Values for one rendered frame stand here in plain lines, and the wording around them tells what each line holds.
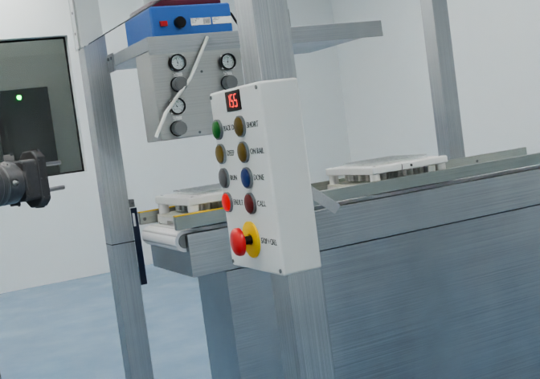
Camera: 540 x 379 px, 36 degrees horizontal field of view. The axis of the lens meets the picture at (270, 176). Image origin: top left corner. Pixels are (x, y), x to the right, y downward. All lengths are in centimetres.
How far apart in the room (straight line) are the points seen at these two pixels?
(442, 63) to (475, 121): 374
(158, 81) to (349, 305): 77
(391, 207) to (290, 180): 107
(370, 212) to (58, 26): 518
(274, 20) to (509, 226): 138
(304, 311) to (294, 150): 27
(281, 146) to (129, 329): 117
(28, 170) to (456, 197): 113
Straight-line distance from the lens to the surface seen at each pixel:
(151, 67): 183
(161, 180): 712
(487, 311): 242
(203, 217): 189
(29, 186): 177
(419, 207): 219
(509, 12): 601
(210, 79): 188
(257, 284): 201
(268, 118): 108
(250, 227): 115
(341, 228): 206
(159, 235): 200
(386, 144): 736
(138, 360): 219
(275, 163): 108
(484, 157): 269
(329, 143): 779
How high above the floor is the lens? 102
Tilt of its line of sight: 3 degrees down
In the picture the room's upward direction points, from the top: 8 degrees counter-clockwise
